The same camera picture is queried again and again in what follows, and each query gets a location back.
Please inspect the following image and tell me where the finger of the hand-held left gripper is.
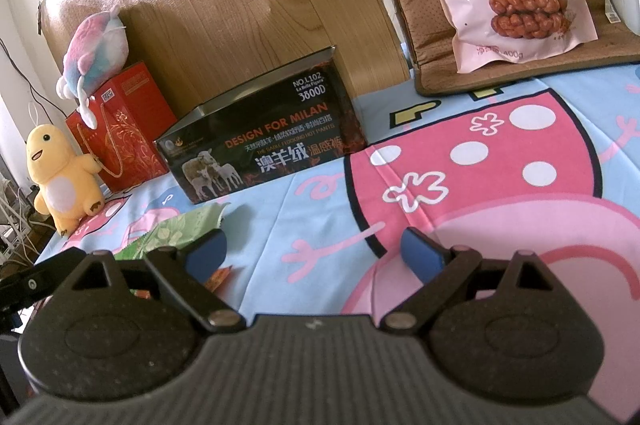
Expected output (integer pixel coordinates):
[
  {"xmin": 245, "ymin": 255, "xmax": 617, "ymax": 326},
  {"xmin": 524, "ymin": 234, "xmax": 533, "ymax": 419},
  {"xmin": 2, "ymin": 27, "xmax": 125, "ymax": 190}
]
[{"xmin": 0, "ymin": 249, "xmax": 88, "ymax": 323}]

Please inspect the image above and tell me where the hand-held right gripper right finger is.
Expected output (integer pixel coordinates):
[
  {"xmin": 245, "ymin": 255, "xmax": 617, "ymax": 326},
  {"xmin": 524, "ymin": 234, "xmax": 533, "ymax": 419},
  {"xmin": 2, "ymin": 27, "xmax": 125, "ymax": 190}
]
[{"xmin": 380, "ymin": 227, "xmax": 563, "ymax": 332}]

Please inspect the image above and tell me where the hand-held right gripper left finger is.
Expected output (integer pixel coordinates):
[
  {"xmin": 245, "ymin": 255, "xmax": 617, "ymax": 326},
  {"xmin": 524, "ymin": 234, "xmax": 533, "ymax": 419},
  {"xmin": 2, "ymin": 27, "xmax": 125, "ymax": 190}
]
[{"xmin": 72, "ymin": 229, "xmax": 247, "ymax": 333}]

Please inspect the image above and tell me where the green printed snack packet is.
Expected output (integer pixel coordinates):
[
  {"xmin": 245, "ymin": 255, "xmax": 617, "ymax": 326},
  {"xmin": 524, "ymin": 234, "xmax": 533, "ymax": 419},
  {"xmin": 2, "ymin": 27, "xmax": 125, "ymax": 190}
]
[{"xmin": 117, "ymin": 202, "xmax": 232, "ymax": 262}]

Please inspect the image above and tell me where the red snack packet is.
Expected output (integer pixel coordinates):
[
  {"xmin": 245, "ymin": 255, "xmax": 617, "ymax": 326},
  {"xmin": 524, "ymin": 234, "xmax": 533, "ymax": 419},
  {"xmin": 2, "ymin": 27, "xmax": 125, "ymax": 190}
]
[{"xmin": 207, "ymin": 267, "xmax": 233, "ymax": 292}]

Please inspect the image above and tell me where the cartoon pig printed bed sheet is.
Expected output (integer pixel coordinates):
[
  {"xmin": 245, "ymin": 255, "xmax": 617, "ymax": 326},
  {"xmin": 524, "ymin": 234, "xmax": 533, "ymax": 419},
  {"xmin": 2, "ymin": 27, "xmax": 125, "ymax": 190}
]
[{"xmin": 32, "ymin": 62, "xmax": 640, "ymax": 411}]

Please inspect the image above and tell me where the yellow plush toy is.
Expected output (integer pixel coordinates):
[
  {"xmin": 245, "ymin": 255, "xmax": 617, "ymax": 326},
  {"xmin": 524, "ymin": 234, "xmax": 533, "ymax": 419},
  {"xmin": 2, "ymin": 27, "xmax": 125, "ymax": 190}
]
[{"xmin": 26, "ymin": 102, "xmax": 106, "ymax": 237}]

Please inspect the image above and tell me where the black box with sheep print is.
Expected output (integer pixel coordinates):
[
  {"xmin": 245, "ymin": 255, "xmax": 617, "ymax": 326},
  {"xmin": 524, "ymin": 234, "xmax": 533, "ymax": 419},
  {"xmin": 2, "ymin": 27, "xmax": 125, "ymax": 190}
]
[{"xmin": 155, "ymin": 46, "xmax": 368, "ymax": 206}]

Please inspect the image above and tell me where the red gift bag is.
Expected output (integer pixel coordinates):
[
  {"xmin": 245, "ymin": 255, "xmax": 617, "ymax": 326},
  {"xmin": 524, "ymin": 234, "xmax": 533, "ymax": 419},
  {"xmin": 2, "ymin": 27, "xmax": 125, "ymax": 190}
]
[{"xmin": 65, "ymin": 61, "xmax": 171, "ymax": 194}]

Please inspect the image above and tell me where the pink and blue plush toy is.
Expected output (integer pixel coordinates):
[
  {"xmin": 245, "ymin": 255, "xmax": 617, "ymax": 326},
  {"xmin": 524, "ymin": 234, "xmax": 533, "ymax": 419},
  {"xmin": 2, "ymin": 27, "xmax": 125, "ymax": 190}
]
[{"xmin": 56, "ymin": 4, "xmax": 130, "ymax": 129}]

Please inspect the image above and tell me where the wooden board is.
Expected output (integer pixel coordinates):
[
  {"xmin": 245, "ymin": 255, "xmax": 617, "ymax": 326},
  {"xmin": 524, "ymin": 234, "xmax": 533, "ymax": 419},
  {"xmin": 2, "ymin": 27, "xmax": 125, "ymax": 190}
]
[{"xmin": 39, "ymin": 0, "xmax": 413, "ymax": 126}]

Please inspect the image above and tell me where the bundle of white cables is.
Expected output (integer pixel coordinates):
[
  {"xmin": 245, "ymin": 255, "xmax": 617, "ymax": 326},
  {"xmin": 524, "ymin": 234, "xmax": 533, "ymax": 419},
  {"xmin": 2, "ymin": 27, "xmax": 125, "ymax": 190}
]
[{"xmin": 0, "ymin": 177, "xmax": 51, "ymax": 266}]

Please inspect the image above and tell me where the black cable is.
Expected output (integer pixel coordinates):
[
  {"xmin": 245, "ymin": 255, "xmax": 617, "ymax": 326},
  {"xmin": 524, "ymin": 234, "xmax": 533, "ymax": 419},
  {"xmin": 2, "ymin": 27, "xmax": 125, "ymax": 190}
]
[{"xmin": 0, "ymin": 37, "xmax": 68, "ymax": 118}]

